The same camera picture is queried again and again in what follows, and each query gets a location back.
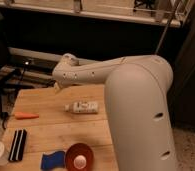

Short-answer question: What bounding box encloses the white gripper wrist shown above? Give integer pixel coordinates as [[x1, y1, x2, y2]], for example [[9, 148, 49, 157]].
[[52, 53, 79, 92]]

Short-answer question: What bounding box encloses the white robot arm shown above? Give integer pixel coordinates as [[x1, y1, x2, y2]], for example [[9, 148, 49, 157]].
[[52, 54, 178, 171]]

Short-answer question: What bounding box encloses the white plastic bottle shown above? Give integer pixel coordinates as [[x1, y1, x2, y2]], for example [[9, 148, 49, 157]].
[[64, 101, 99, 114]]

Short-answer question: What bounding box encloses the red bowl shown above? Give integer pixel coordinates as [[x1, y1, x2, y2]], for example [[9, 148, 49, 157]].
[[65, 143, 94, 171]]

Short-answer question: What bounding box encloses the metal pole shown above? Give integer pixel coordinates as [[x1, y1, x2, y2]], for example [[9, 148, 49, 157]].
[[155, 0, 181, 55]]

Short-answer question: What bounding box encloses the dark cabinet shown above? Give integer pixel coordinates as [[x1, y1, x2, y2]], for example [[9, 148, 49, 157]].
[[168, 3, 195, 127]]

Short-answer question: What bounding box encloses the grey baseboard rail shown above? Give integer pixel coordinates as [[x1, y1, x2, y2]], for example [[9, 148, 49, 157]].
[[8, 46, 102, 73]]

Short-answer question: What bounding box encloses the black cable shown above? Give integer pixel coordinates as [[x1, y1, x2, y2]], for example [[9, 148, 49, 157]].
[[0, 59, 34, 130]]

